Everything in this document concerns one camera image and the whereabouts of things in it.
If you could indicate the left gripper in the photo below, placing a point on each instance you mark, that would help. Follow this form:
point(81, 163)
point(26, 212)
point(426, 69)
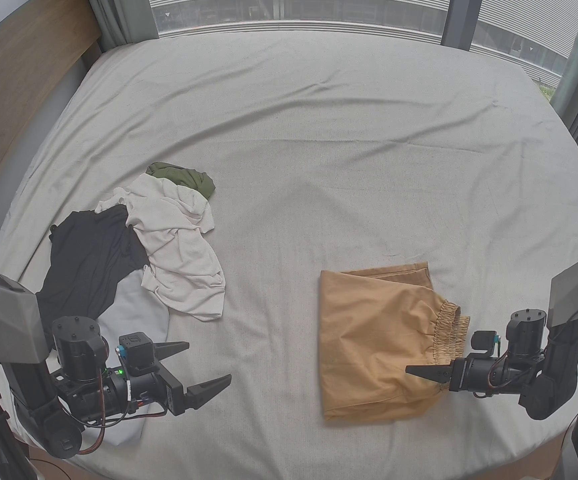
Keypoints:
point(154, 393)

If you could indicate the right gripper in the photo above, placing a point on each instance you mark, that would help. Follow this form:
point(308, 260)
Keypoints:
point(471, 375)

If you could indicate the tan shorts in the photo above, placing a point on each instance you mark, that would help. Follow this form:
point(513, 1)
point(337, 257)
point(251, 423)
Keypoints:
point(369, 343)

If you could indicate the bed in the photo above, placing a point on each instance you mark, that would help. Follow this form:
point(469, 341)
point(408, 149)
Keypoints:
point(344, 143)

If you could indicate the pale grey garment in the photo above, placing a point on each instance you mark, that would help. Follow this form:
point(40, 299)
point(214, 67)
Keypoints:
point(134, 308)

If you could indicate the white T-shirt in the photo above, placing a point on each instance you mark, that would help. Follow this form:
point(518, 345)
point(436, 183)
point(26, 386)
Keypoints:
point(179, 248)

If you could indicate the black garment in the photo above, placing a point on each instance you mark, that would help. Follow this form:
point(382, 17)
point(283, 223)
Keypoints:
point(89, 258)

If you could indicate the green garment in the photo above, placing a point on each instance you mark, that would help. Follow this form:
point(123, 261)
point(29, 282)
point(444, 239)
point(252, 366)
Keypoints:
point(189, 178)

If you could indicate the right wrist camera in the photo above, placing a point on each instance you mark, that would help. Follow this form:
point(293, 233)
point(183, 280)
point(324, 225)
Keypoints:
point(484, 343)

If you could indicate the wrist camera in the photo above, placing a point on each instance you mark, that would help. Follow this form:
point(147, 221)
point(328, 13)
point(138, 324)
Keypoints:
point(484, 343)
point(136, 350)

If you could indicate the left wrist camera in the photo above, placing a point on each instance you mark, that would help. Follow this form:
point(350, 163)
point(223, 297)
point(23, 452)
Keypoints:
point(136, 350)

